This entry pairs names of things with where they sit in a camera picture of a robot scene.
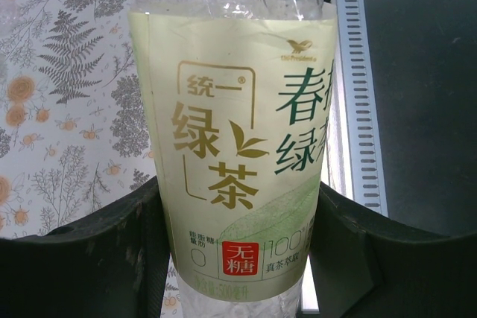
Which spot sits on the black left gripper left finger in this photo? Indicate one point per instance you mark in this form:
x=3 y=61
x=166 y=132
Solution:
x=74 y=277

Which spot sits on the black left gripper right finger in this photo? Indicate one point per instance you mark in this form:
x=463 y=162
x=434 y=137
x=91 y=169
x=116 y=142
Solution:
x=391 y=277

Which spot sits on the pale green tea label bottle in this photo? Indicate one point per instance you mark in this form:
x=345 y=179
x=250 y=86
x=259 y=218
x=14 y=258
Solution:
x=231 y=128

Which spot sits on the grey metal sheet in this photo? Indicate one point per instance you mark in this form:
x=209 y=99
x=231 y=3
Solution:
x=428 y=91

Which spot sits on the floral patterned tablecloth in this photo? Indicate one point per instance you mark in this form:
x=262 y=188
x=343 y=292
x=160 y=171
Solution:
x=56 y=72

